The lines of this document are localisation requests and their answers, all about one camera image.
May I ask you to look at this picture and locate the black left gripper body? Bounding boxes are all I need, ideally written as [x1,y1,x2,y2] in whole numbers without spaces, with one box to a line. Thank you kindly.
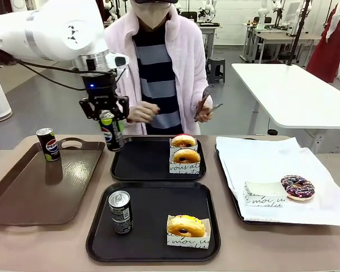
[82,74,122,111]

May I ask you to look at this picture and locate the black Pepsi can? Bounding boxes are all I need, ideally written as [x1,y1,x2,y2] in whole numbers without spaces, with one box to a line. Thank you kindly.
[99,109,125,152]
[36,127,61,162]

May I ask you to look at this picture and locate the glazed donut with red top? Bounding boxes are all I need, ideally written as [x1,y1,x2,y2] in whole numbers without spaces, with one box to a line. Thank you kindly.
[171,134,197,148]

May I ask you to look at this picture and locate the dark brown serving tongs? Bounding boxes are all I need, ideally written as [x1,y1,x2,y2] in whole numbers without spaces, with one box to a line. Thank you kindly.
[193,84,224,122]

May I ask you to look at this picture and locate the black can with white text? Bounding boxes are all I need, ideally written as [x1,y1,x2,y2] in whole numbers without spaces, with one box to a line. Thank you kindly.
[108,190,133,235]

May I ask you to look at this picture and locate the yellow frosted sprinkled donut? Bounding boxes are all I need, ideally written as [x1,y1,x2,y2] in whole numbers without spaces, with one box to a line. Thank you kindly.
[174,214,206,225]

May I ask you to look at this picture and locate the pink sleeved left forearm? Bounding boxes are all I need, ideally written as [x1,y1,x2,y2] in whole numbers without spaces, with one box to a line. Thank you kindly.
[191,65,215,113]

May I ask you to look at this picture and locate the person's right hand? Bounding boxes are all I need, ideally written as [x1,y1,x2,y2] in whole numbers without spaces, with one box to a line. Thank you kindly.
[126,100,161,125]

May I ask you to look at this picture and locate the person's left hand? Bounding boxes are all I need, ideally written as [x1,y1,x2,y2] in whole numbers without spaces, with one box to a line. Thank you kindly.
[197,97,214,123]

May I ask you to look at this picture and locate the black square serving tray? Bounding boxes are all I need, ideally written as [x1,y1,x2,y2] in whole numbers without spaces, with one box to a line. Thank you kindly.
[86,181,222,263]
[110,136,207,182]

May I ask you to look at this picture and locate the person in pink robe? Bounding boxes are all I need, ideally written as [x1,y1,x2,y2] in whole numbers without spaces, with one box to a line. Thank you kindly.
[103,0,215,136]

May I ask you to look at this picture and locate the beige face mask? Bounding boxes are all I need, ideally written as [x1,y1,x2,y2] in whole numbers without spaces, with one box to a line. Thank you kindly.
[133,2,172,29]

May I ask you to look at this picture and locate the grey plastic stool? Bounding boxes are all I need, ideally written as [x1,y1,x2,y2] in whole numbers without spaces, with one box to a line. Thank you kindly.
[206,56,226,84]

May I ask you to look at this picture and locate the background white robot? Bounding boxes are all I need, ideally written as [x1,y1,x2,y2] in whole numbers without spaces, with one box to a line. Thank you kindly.
[257,0,273,31]
[198,0,218,22]

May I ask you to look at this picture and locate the right tray with white paper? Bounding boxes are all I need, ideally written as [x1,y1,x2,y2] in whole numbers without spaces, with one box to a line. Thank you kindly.
[216,136,340,227]

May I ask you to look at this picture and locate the white table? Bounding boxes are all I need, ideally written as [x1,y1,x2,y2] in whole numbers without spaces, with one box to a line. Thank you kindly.
[231,62,340,146]

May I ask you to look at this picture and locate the background work table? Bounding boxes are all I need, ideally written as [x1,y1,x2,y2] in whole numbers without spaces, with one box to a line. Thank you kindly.
[253,32,322,65]

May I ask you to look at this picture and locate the black tray under paper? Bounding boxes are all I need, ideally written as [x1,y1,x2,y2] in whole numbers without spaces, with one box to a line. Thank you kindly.
[214,138,334,226]

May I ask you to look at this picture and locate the black tripod pole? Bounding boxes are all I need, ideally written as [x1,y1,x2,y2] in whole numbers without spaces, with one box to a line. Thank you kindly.
[286,0,313,67]

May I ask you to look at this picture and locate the chocolate sprinkled donut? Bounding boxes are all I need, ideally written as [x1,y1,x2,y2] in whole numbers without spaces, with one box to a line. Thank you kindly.
[280,174,316,202]

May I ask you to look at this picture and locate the red dress on mannequin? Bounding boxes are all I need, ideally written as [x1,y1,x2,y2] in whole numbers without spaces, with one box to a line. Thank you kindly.
[305,3,340,83]

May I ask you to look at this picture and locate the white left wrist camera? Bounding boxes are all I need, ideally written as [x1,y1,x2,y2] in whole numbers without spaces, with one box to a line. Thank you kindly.
[105,52,130,70]

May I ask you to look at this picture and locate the brown plastic tray with handles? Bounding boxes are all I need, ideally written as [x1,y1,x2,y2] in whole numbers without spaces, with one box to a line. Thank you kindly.
[0,138,106,227]

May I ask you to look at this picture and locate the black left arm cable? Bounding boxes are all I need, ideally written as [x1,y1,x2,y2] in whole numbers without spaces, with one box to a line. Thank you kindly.
[0,46,117,92]

